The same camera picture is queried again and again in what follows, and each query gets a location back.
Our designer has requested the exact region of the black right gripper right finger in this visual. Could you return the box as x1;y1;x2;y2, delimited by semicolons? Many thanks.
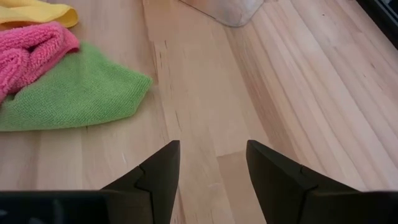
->
246;139;358;224

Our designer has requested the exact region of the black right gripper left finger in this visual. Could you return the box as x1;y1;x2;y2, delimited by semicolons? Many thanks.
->
101;139;181;224

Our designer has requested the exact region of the clear plastic container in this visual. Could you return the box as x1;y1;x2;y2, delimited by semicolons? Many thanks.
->
179;0;265;27

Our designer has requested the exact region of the pink microfiber towel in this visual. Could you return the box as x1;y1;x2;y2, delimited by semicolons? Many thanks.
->
0;21;80;104

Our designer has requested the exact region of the green microfiber towel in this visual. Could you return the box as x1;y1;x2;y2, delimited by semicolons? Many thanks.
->
0;42;154;133

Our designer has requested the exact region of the yellow microfiber towel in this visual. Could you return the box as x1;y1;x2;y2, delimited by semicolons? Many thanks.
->
0;0;79;31

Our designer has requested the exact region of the black metal table frame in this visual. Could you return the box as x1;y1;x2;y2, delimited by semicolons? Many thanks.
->
356;0;398;50

